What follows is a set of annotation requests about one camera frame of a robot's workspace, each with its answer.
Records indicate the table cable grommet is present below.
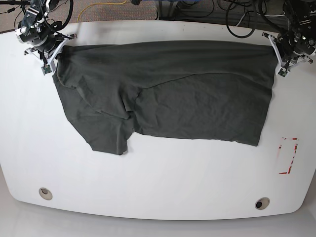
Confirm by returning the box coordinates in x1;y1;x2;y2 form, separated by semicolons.
39;188;53;200
255;197;270;210

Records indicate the wrist camera on image-right arm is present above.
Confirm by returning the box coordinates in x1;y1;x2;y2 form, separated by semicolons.
276;67;289;78

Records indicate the red tape rectangle marking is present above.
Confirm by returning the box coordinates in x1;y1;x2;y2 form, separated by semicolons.
276;137;299;175

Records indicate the gripper body image-left arm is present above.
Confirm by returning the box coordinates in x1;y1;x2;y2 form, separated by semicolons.
23;34;77;65

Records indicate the left table cable grommet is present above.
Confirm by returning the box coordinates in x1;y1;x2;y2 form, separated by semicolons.
39;188;53;200

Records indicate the dark grey T-shirt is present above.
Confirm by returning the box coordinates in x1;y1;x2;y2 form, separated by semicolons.
53;40;277;155

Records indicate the grey metal frame background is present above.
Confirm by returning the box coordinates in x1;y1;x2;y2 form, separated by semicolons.
155;0;180;20

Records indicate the gripper body image-right arm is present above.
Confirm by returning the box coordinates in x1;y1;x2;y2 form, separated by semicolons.
262;32;316;71

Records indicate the black tripod stand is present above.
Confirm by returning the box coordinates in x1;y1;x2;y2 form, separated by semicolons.
0;0;33;29

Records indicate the yellow cable on floor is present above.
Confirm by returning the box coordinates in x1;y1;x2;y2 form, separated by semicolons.
77;0;128;23

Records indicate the right table cable grommet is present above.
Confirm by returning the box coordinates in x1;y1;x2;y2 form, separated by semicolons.
255;197;270;210

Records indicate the wrist camera on image-left arm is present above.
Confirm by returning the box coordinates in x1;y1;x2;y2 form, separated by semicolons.
41;62;56;76

